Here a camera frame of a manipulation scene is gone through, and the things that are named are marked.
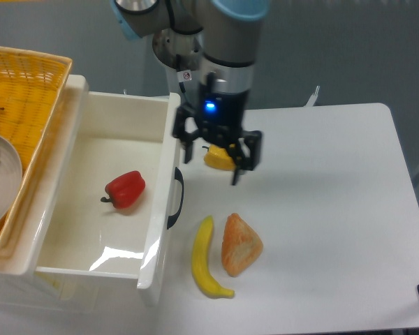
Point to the red bell pepper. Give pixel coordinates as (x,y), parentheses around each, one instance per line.
(125,190)

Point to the yellow woven basket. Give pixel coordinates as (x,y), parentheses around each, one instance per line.
(31,85)

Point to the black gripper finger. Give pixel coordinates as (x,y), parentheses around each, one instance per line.
(245,153)
(184,112)

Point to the open white upper drawer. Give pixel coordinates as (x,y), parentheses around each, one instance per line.
(87,237)

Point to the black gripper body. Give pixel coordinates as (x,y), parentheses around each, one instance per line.
(219,117)

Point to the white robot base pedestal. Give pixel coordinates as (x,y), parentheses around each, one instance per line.
(180,56)

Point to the grey ribbed plate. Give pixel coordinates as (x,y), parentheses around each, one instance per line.
(10,175)

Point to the yellow bell pepper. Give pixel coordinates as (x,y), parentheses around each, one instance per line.
(218,158)

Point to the black drawer handle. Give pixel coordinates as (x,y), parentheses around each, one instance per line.
(178,198)

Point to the triangular orange pastry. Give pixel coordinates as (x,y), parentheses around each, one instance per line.
(241,245)

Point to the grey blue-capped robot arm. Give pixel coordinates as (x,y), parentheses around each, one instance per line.
(212,46)

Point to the yellow banana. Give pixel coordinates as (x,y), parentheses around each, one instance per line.
(200,270)

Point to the white table bracket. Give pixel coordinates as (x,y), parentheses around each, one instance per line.
(311,102)

